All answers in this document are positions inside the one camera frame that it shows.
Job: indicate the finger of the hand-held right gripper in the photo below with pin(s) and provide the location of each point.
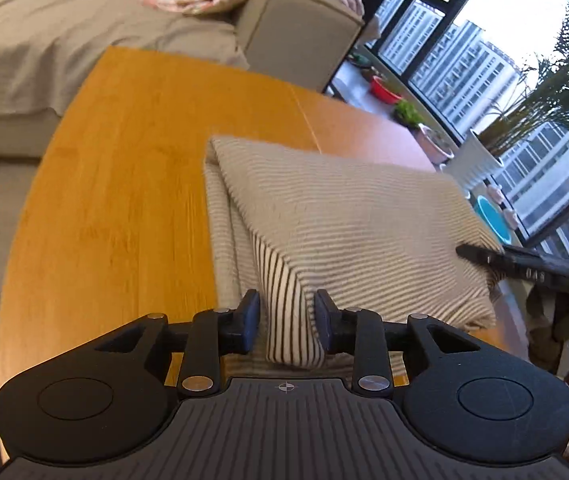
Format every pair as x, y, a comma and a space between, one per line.
494, 261
529, 251

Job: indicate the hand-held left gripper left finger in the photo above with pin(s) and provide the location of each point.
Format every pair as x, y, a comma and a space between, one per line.
251, 312

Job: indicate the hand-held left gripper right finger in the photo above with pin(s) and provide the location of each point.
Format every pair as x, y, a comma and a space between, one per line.
322, 312

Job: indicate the striped beige garment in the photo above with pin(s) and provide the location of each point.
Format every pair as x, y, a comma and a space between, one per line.
364, 220

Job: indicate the blue round plate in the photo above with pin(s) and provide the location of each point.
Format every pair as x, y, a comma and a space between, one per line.
494, 217

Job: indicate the white ribbed plant pot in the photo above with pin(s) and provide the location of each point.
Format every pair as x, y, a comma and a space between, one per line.
474, 162

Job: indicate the white bowl planter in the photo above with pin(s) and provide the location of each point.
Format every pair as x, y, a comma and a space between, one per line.
437, 146

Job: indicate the small green potted plant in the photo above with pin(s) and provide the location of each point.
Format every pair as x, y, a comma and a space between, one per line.
407, 112

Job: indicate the red basin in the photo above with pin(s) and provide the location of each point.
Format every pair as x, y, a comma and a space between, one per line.
384, 91

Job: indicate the beige sofa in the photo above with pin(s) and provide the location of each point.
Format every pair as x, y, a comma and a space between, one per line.
64, 35
294, 30

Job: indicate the black window frame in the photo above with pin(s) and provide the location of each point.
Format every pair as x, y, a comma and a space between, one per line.
437, 10

